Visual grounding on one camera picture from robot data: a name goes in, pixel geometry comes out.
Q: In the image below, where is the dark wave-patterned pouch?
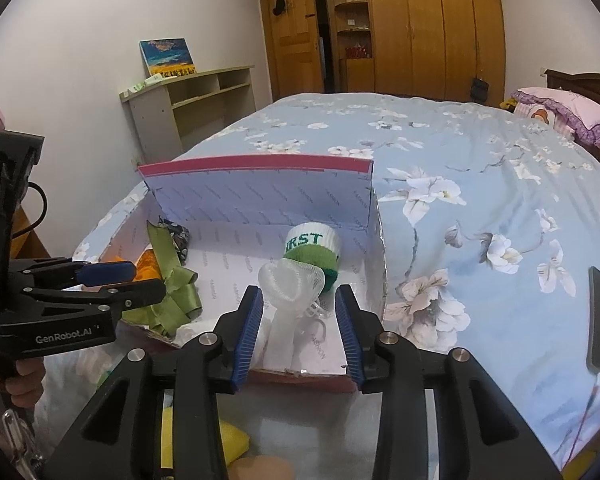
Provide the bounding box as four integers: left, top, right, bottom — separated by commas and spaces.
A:
159, 217, 192, 263

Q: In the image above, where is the blue and yellow painting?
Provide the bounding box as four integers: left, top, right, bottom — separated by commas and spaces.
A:
140, 37, 198, 78

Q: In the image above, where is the cartoon print pillow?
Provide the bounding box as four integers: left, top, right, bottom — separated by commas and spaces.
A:
515, 102, 556, 128

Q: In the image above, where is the yellow sponge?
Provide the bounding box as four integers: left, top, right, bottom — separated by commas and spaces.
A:
161, 400, 252, 468

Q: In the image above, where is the green ribbon bow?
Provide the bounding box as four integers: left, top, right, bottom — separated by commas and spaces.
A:
122, 220, 203, 338

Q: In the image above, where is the person's left hand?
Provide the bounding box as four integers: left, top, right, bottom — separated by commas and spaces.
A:
2, 355, 46, 397

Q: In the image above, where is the phone charging cable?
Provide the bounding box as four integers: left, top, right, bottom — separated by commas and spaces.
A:
567, 371, 600, 463

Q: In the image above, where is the pale green packet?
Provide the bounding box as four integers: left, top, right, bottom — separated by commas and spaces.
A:
122, 74, 166, 95

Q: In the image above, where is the dark wooden headboard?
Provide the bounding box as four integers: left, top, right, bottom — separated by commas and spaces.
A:
545, 69, 600, 111

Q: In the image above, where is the pink egg-shaped makeup sponge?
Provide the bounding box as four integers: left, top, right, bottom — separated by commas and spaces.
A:
230, 455, 293, 480

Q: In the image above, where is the wooden wardrobe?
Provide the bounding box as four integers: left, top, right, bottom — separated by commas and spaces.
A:
237, 0, 506, 108

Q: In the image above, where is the blue face mask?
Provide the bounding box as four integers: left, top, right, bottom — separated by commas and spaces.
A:
176, 319, 218, 350

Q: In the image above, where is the wooden door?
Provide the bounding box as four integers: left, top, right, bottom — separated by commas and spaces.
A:
259, 0, 326, 103

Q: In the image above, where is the orange plastic bag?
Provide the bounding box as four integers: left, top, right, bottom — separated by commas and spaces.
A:
132, 249, 162, 283

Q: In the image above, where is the grey open shelf unit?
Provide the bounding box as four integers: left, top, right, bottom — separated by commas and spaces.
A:
119, 65, 257, 163

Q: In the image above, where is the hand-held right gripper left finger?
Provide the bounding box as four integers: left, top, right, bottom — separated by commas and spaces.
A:
45, 285, 266, 480

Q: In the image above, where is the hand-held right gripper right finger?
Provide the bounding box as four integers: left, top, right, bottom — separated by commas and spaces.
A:
334, 284, 563, 480

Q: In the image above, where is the pink cardboard box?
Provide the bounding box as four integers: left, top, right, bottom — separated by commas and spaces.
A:
97, 155, 388, 395

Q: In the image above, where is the white foam mesh sleeve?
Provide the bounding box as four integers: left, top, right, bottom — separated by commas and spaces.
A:
257, 259, 328, 366

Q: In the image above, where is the pink pillow with purple ruffle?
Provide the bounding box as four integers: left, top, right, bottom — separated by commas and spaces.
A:
511, 86, 600, 148

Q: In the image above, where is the green and white sock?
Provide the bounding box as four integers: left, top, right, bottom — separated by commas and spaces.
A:
282, 221, 342, 293

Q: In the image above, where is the metal carabiner clip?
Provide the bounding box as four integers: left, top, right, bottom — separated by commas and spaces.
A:
2, 407, 36, 480

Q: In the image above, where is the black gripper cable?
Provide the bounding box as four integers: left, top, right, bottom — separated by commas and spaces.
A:
11, 181, 48, 236

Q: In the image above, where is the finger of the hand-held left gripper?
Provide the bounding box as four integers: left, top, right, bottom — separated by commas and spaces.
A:
29, 279, 167, 318
10, 258, 137, 291

